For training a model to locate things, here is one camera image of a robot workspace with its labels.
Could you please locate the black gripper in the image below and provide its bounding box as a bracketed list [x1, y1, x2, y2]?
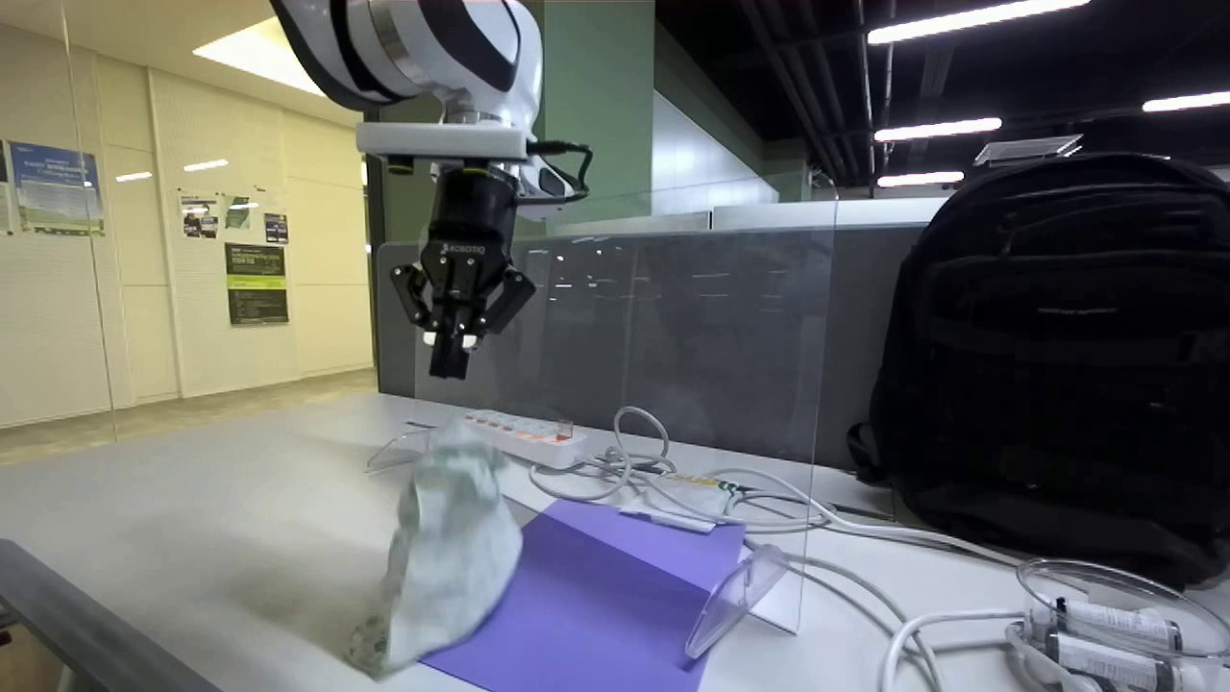
[392, 164, 535, 377]

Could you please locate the white cloth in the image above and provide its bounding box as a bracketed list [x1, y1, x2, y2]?
[348, 427, 524, 682]

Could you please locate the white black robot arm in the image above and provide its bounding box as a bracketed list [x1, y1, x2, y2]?
[271, 0, 592, 377]

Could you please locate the white power strip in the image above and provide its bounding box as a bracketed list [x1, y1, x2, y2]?
[412, 409, 583, 469]

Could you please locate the purple paper sheet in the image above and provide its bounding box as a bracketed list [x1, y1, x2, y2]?
[427, 503, 741, 692]

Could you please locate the black backpack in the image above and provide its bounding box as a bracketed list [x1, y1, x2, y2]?
[847, 149, 1230, 587]

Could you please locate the dark wall notice board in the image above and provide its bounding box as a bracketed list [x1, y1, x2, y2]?
[223, 244, 290, 328]

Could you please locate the white cable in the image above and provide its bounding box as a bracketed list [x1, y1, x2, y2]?
[524, 403, 1230, 692]

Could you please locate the grey partition wall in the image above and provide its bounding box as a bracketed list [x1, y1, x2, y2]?
[374, 199, 933, 466]

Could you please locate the blue wall poster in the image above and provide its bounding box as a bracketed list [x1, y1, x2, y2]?
[8, 141, 103, 235]

